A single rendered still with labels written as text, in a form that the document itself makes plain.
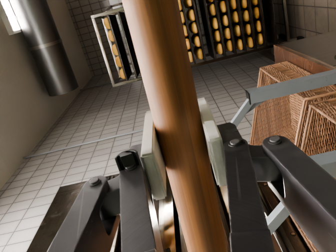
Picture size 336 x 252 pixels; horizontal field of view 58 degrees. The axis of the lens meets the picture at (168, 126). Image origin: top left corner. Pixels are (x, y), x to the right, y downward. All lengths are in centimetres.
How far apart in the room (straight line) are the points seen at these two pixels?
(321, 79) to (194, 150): 100
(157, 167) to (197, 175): 4
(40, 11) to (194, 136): 311
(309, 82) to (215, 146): 100
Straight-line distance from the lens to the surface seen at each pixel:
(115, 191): 16
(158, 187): 17
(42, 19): 326
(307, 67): 157
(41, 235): 181
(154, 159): 16
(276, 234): 131
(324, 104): 121
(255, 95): 109
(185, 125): 18
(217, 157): 16
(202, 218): 22
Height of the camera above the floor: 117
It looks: 4 degrees up
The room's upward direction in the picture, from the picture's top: 103 degrees counter-clockwise
